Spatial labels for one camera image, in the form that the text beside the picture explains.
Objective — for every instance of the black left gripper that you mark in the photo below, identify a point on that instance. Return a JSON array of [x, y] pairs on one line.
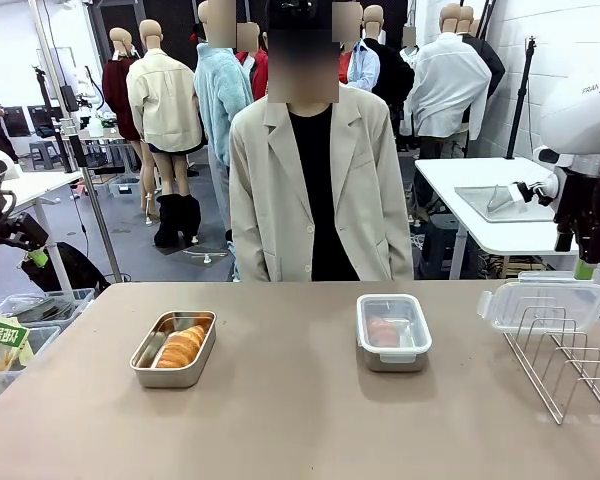
[[20, 230]]

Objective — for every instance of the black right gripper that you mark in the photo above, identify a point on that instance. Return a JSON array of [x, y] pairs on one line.
[[577, 195]]

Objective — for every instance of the clear plastic latching lid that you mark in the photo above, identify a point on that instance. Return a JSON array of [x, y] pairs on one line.
[[410, 320], [545, 302]]

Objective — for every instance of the golden croissant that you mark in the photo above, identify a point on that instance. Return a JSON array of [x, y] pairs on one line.
[[182, 345], [382, 331]]

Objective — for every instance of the steel rectangular container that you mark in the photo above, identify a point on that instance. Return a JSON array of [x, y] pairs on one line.
[[172, 377], [395, 362]]

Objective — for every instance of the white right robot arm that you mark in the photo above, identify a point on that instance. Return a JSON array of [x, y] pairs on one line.
[[575, 115]]

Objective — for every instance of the person's left forearm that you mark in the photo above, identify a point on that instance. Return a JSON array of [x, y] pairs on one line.
[[400, 240]]

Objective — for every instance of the person's right forearm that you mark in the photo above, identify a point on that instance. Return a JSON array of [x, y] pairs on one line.
[[245, 240]]

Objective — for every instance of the clear plastic storage bin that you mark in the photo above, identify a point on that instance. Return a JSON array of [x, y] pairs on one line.
[[40, 345], [55, 302]]

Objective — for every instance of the black bag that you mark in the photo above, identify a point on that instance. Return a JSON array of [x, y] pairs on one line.
[[75, 270]]

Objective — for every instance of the green snack bag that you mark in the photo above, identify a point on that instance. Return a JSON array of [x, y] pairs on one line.
[[5, 335]]

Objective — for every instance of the white side table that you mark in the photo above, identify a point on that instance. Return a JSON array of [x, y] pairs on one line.
[[35, 185]]

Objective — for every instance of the metal stand pole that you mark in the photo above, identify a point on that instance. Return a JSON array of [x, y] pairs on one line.
[[87, 180]]

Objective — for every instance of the dark plastic stool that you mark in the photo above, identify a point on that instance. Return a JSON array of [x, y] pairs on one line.
[[46, 155]]

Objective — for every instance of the white work table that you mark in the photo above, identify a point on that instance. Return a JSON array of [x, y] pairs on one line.
[[450, 175]]

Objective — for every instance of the black tripod stand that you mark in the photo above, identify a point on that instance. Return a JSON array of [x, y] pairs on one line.
[[522, 100]]

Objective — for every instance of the black fuzzy boots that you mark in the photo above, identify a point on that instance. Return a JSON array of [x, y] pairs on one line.
[[177, 220]]

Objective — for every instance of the white mannequin base stand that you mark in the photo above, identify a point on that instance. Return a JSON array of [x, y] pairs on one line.
[[206, 255]]

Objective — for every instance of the dark red dress mannequin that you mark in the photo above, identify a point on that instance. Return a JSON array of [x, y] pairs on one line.
[[117, 95]]

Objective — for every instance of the dark garment mannequin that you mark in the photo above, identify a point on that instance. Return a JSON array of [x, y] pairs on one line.
[[492, 65]]

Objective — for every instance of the white shirt mannequin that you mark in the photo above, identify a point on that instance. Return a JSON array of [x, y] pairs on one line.
[[447, 85]]

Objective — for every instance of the cream jacket mannequin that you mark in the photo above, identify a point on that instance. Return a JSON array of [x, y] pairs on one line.
[[162, 105]]

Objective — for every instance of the black coat mannequin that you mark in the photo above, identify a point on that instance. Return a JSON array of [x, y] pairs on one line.
[[395, 70]]

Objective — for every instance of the person in beige jacket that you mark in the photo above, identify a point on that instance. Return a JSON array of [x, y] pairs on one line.
[[320, 190]]

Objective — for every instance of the light blue shirt mannequin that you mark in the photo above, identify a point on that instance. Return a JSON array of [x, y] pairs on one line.
[[365, 65]]

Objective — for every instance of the red jacket mannequin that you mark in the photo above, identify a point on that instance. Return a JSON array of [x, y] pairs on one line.
[[259, 70]]

